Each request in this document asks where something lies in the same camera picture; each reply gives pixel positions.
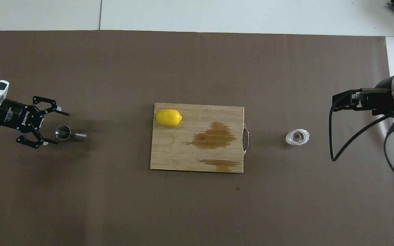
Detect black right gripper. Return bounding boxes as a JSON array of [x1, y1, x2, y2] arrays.
[[333, 77, 394, 117]]

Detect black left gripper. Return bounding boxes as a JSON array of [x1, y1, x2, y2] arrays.
[[0, 95, 70, 149]]

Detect steel double jigger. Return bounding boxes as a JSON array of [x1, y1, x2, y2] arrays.
[[55, 125, 87, 141]]

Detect clear glass cup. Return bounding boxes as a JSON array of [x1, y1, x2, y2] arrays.
[[286, 128, 310, 147]]

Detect brown paper table mat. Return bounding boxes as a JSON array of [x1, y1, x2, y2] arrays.
[[0, 30, 394, 246]]

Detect yellow lemon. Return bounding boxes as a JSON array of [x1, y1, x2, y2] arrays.
[[155, 109, 183, 127]]

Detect wooden cutting board, metal handle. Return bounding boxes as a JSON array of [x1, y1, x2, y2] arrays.
[[150, 103, 250, 173]]

